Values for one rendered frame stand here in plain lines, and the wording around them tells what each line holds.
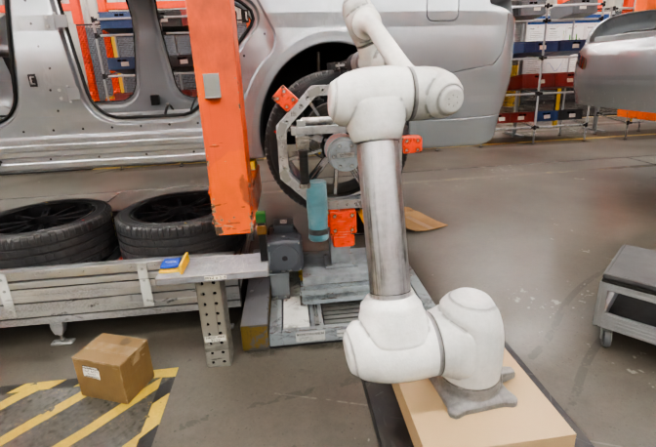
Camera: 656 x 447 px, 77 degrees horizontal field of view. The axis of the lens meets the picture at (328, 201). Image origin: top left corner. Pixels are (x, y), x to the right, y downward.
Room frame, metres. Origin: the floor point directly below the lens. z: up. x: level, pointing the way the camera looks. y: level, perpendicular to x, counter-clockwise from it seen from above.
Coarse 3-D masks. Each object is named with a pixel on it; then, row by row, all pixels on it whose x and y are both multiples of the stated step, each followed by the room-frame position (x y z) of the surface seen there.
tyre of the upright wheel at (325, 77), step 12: (324, 72) 1.85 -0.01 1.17; (336, 72) 1.85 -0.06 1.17; (300, 84) 1.83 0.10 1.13; (312, 84) 1.83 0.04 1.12; (324, 84) 1.84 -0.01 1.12; (300, 96) 1.83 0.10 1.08; (276, 108) 1.82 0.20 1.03; (276, 120) 1.82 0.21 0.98; (408, 132) 1.89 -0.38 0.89; (276, 144) 1.82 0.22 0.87; (276, 156) 1.82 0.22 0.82; (276, 168) 1.82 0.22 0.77; (276, 180) 1.82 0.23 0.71; (288, 192) 1.82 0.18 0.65; (300, 204) 1.83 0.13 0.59
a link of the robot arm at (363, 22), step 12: (348, 0) 1.52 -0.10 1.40; (360, 0) 1.51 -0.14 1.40; (348, 12) 1.52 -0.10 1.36; (360, 12) 1.49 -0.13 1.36; (372, 12) 1.49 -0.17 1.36; (348, 24) 1.52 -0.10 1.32; (360, 24) 1.46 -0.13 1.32; (372, 24) 1.40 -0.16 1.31; (360, 36) 1.50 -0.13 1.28; (372, 36) 1.38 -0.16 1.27; (384, 36) 1.35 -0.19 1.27; (384, 48) 1.33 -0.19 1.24; (396, 48) 1.31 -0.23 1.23; (384, 60) 1.34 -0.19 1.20; (396, 60) 1.28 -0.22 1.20; (408, 60) 1.29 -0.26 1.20
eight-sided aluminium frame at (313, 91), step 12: (312, 96) 1.75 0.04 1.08; (300, 108) 1.75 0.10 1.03; (288, 120) 1.74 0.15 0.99; (276, 132) 1.74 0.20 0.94; (288, 168) 1.74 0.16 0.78; (288, 180) 1.74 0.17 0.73; (300, 192) 1.74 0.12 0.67; (336, 204) 1.76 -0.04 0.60; (348, 204) 1.77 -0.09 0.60; (360, 204) 1.77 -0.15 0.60
